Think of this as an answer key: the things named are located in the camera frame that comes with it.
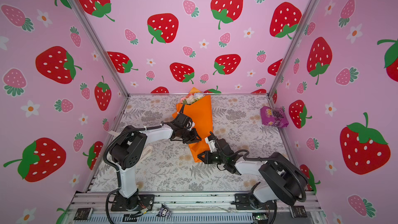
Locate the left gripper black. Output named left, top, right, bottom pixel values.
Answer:
left=180, top=127, right=203, bottom=143

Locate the orange wrapping paper sheet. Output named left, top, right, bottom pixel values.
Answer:
left=183, top=95, right=213, bottom=163

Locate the white blue fake rose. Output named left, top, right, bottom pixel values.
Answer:
left=193, top=92, right=204, bottom=101

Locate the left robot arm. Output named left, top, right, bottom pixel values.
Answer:
left=103, top=110, right=202, bottom=199

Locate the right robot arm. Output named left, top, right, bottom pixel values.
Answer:
left=198, top=132, right=308, bottom=209

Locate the clear ribbon strip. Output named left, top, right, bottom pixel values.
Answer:
left=103, top=130, right=153, bottom=170

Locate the purple snack bag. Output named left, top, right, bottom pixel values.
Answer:
left=260, top=106, right=289, bottom=128

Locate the small black box right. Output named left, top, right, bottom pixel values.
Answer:
left=290, top=206, right=308, bottom=218

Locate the small black box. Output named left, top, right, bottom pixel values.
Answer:
left=290, top=206, right=308, bottom=218
left=73, top=208, right=93, bottom=220

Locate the small black box left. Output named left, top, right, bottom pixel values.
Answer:
left=73, top=208, right=93, bottom=220

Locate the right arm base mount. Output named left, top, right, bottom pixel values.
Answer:
left=231, top=193, right=276, bottom=210

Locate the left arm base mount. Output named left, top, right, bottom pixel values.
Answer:
left=111, top=190, right=155, bottom=212

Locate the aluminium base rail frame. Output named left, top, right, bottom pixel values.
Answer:
left=60, top=191, right=328, bottom=224

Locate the aluminium corner post left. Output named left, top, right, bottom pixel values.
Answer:
left=68, top=0, right=130, bottom=99

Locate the aluminium corner post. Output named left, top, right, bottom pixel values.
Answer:
left=268, top=0, right=320, bottom=99
left=68, top=0, right=130, bottom=99

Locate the aluminium corner post right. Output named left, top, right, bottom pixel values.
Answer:
left=268, top=0, right=320, bottom=99

